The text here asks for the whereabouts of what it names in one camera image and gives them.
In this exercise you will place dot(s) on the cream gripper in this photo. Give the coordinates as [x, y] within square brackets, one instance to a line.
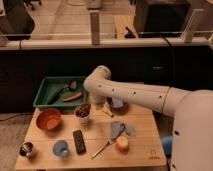
[99, 106]

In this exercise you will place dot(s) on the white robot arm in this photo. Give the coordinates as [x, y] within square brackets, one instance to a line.
[192, 143]

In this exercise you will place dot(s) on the dark purple bowl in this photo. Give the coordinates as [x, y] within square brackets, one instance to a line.
[109, 101]

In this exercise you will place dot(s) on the red bowl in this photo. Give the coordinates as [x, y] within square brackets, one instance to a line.
[48, 119]

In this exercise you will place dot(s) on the yellow banana piece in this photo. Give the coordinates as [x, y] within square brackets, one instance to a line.
[106, 110]

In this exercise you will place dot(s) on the blue sponge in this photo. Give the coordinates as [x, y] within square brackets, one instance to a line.
[116, 103]

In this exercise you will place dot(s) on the white paper cup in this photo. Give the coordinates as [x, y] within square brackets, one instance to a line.
[83, 120]

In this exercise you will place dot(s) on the grey blue cloth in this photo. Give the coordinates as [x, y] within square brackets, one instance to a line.
[129, 130]

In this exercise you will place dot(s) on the orange carrot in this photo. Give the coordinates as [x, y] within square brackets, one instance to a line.
[73, 97]

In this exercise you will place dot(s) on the wooden table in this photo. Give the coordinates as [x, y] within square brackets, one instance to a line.
[145, 148]

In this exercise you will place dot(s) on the black remote control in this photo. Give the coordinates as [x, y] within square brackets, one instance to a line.
[79, 142]

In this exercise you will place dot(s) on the green plastic tray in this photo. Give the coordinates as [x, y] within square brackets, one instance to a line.
[50, 85]

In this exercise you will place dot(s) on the orange apple fruit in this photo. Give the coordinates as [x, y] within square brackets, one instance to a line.
[122, 144]

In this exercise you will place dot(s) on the blue plastic cup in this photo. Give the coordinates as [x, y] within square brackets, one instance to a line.
[60, 148]

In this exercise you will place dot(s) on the blue box on floor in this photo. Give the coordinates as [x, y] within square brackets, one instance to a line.
[167, 144]

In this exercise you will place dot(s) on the silver metal can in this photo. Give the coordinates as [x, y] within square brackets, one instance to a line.
[27, 150]

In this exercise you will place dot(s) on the black monitor box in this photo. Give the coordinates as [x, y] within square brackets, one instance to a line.
[160, 18]

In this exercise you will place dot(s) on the black office chair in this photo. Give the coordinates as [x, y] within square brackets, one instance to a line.
[16, 24]

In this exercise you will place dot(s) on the black handled brush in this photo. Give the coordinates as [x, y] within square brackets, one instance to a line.
[60, 91]

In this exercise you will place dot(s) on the grey metal post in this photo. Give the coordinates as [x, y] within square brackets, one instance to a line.
[95, 27]

